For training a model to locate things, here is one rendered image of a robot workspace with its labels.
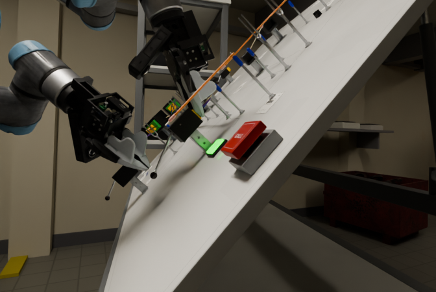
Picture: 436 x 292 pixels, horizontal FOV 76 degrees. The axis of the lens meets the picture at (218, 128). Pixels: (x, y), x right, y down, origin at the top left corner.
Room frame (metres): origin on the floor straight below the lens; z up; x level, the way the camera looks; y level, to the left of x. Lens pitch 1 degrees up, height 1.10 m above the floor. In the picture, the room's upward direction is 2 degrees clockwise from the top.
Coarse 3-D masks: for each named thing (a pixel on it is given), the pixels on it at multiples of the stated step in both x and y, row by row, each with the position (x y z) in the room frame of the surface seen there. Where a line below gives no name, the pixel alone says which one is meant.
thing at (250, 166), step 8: (264, 136) 0.31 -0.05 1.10; (272, 136) 0.31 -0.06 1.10; (280, 136) 0.31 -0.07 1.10; (256, 144) 0.32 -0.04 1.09; (264, 144) 0.31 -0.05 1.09; (272, 144) 0.31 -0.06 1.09; (256, 152) 0.30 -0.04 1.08; (264, 152) 0.31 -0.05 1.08; (232, 160) 0.34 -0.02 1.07; (240, 160) 0.32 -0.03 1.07; (248, 160) 0.30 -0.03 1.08; (256, 160) 0.30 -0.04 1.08; (264, 160) 0.31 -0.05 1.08; (240, 168) 0.32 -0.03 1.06; (248, 168) 0.30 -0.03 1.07; (256, 168) 0.30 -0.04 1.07
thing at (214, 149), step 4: (216, 140) 0.53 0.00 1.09; (220, 140) 0.50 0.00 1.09; (224, 140) 0.50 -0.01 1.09; (216, 144) 0.50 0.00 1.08; (220, 144) 0.50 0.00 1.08; (224, 144) 0.50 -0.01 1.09; (212, 148) 0.51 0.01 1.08; (216, 148) 0.50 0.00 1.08; (220, 148) 0.50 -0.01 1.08; (208, 152) 0.51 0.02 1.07; (212, 152) 0.49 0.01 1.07; (216, 152) 0.49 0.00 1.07; (212, 156) 0.50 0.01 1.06
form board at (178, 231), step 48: (336, 0) 0.73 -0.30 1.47; (384, 0) 0.40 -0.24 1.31; (432, 0) 0.32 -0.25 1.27; (288, 48) 0.75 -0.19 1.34; (336, 48) 0.41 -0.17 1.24; (384, 48) 0.30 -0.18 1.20; (240, 96) 0.77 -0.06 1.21; (288, 96) 0.42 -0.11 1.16; (336, 96) 0.29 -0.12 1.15; (192, 144) 0.79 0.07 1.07; (288, 144) 0.29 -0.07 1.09; (192, 192) 0.43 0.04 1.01; (240, 192) 0.29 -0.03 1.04; (144, 240) 0.44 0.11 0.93; (192, 240) 0.30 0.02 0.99; (144, 288) 0.30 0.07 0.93; (192, 288) 0.25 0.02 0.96
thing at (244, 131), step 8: (240, 128) 0.35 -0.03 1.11; (248, 128) 0.32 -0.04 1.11; (256, 128) 0.31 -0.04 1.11; (264, 128) 0.31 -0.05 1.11; (232, 136) 0.35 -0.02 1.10; (240, 136) 0.32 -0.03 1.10; (248, 136) 0.30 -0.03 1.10; (256, 136) 0.31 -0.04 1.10; (232, 144) 0.32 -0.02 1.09; (240, 144) 0.30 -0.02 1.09; (248, 144) 0.30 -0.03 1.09; (224, 152) 0.33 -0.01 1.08; (232, 152) 0.30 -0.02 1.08; (240, 152) 0.30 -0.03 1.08; (248, 152) 0.31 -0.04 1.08
